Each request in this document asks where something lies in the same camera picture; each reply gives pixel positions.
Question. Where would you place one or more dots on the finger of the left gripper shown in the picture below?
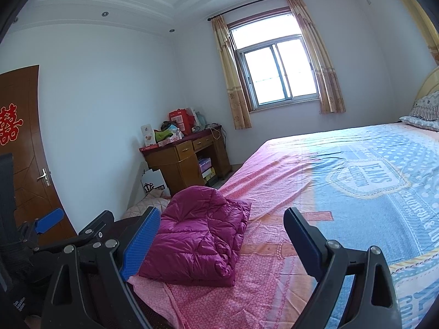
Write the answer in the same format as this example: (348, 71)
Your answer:
(42, 225)

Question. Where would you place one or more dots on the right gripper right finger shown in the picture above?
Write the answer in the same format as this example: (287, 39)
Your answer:
(372, 301)

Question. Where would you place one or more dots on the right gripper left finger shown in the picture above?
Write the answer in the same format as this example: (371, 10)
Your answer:
(89, 286)

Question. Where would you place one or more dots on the magenta puffer jacket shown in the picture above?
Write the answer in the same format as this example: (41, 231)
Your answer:
(199, 239)

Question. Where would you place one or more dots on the brown wooden door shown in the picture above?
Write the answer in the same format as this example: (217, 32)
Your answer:
(33, 198)

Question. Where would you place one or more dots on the red double happiness decal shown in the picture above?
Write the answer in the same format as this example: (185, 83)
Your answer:
(9, 124)

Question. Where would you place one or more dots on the pale pink quilted jacket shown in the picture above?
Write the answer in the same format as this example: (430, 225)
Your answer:
(156, 198)

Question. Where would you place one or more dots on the blue pink printed bedsheet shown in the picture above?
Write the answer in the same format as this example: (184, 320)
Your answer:
(374, 185)

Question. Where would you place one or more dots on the white paper bag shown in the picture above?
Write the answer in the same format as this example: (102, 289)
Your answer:
(153, 181)

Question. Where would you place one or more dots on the white carton box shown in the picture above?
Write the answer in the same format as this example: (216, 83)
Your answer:
(148, 135)

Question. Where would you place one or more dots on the green box on desk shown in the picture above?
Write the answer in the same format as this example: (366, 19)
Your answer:
(168, 136)

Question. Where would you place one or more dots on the brown wooden desk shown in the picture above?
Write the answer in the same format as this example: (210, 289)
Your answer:
(178, 162)

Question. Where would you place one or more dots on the red gift bag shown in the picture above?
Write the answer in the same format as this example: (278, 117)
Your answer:
(184, 120)

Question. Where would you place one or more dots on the patterned pillow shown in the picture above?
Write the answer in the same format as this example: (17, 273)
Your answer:
(425, 113)

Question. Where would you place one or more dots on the right beige curtain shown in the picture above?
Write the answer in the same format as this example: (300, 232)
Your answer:
(330, 95)

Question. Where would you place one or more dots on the beige curtain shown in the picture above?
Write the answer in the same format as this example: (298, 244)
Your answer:
(330, 95)
(234, 86)

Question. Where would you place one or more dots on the cream wooden headboard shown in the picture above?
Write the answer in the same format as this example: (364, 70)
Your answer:
(429, 85)

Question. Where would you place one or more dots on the left beige curtain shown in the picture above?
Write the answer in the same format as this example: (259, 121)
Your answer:
(234, 86)

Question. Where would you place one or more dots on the black curtain rod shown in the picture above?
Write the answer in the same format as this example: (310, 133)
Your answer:
(234, 8)

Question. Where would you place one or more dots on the silver door handle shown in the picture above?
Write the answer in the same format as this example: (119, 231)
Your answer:
(44, 177)

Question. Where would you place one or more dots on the window with metal frame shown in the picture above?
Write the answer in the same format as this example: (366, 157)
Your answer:
(274, 59)

